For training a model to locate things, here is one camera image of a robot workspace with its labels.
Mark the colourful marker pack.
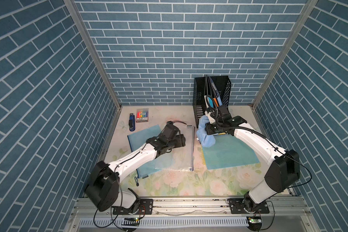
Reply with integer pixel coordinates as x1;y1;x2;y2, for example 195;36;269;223
136;108;149;123

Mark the teal book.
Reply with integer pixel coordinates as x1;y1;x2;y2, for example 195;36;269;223
206;95;214;108

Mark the clear mesh document bag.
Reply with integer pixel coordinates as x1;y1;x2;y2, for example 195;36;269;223
154;125;195;172

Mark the light blue mesh document bag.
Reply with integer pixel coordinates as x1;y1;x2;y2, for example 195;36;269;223
202;135;259;170

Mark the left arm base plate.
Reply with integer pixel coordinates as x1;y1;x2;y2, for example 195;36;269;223
112;199;154;216

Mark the blue folder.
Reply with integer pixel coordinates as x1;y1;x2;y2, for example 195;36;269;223
207;76;229;106

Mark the aluminium corner post right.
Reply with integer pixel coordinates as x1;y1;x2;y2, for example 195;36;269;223
250;0;320;110

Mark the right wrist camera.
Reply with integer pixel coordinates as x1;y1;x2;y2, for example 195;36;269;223
205;105;232;124

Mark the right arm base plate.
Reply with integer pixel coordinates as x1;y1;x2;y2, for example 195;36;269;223
226;198;270;214

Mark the black mesh file holder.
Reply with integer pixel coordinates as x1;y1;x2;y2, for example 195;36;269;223
192;76;232;128

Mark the aluminium front rail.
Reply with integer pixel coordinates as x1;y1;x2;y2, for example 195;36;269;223
67;195;311;231

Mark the aluminium corner post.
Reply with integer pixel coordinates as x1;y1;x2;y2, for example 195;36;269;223
64;0;121;110
250;0;320;110

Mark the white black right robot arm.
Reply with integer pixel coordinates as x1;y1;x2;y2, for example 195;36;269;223
206;116;301;210

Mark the blue microfiber cloth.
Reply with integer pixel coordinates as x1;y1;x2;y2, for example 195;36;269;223
196;115;216;148

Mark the blue stapler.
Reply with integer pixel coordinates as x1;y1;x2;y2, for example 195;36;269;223
129;113;136;131

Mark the aluminium corner post left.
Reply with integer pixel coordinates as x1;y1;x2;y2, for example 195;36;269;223
64;0;121;110

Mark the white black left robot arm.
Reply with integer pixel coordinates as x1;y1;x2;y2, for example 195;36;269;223
85;121;186;214

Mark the yellow mesh document bag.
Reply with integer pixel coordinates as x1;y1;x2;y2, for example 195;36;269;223
199;132;228;166

